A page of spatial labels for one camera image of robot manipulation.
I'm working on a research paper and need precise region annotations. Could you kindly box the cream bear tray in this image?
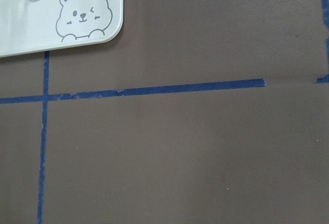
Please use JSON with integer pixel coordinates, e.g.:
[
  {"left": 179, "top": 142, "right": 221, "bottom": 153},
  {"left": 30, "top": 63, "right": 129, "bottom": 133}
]
[{"left": 1, "top": 0, "right": 123, "bottom": 57}]

